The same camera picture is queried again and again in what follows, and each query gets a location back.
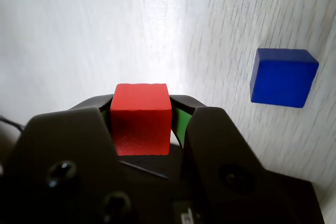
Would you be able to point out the blue wooden cube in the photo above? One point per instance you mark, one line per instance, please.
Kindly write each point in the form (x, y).
(282, 82)

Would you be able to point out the red wooden cube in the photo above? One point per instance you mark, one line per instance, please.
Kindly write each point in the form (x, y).
(141, 124)

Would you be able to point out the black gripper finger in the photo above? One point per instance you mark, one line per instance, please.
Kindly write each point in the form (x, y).
(65, 155)
(215, 155)

